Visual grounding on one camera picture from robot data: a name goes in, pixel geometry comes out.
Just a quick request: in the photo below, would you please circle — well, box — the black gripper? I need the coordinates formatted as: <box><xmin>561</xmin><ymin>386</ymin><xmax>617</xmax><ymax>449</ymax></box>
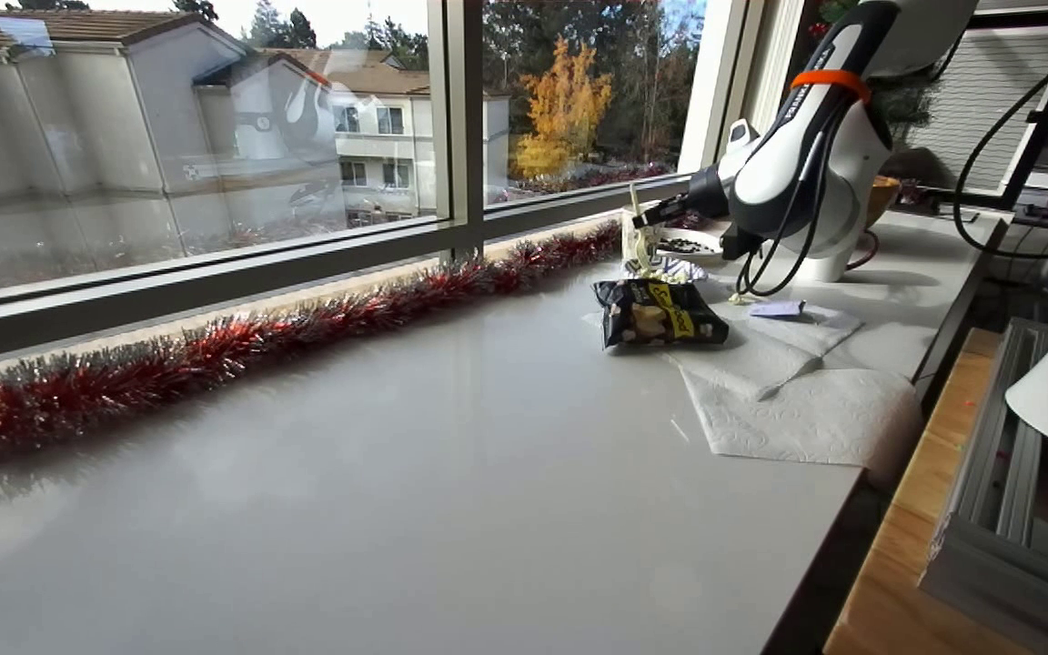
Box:
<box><xmin>644</xmin><ymin>168</ymin><xmax>727</xmax><ymax>222</ymax></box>

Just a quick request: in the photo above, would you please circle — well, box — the red silver tinsel garland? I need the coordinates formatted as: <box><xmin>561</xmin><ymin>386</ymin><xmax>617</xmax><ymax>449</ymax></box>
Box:
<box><xmin>0</xmin><ymin>222</ymin><xmax>623</xmax><ymax>465</ymax></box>

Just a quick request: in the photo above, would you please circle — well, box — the wooden board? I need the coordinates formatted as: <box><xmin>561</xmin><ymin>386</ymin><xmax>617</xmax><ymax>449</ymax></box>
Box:
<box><xmin>822</xmin><ymin>328</ymin><xmax>1026</xmax><ymax>655</ymax></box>

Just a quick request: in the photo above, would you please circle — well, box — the red white mug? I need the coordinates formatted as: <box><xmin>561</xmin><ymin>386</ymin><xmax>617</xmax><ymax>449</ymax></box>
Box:
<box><xmin>844</xmin><ymin>231</ymin><xmax>882</xmax><ymax>273</ymax></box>

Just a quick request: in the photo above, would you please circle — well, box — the white paper cup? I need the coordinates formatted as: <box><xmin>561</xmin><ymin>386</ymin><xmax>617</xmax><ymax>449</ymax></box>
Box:
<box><xmin>623</xmin><ymin>211</ymin><xmax>656</xmax><ymax>273</ymax></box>

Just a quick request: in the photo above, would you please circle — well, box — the cream plastic fork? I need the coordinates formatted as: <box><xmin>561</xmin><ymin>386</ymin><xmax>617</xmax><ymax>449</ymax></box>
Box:
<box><xmin>628</xmin><ymin>182</ymin><xmax>644</xmax><ymax>231</ymax></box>

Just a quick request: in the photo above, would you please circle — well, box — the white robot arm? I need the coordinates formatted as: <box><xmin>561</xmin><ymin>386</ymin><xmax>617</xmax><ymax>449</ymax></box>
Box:
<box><xmin>640</xmin><ymin>0</ymin><xmax>977</xmax><ymax>283</ymax></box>

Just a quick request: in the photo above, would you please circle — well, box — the grey aluminium rail frame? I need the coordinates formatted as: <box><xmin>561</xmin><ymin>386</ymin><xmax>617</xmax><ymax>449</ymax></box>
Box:
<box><xmin>922</xmin><ymin>321</ymin><xmax>1048</xmax><ymax>655</ymax></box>

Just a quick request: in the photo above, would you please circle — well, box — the white paper towel lower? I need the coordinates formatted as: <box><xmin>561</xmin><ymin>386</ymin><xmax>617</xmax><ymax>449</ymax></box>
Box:
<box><xmin>679</xmin><ymin>367</ymin><xmax>922</xmax><ymax>473</ymax></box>

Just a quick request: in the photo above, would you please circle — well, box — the white paper towel upper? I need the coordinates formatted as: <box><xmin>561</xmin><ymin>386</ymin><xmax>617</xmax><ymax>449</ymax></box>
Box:
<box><xmin>664</xmin><ymin>283</ymin><xmax>867</xmax><ymax>392</ymax></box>

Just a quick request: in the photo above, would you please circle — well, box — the white paper towel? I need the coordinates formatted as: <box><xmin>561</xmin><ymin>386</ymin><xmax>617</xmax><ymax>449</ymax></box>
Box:
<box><xmin>679</xmin><ymin>367</ymin><xmax>922</xmax><ymax>473</ymax></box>
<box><xmin>664</xmin><ymin>283</ymin><xmax>867</xmax><ymax>392</ymax></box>

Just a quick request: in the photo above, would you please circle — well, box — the black popcorn snack bag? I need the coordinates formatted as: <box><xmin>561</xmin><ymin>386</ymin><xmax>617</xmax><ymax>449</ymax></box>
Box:
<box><xmin>592</xmin><ymin>276</ymin><xmax>727</xmax><ymax>350</ymax></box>

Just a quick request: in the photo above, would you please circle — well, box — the large wooden bowl near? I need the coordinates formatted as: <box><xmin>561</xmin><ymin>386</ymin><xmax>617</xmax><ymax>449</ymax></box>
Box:
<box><xmin>867</xmin><ymin>175</ymin><xmax>901</xmax><ymax>231</ymax></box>

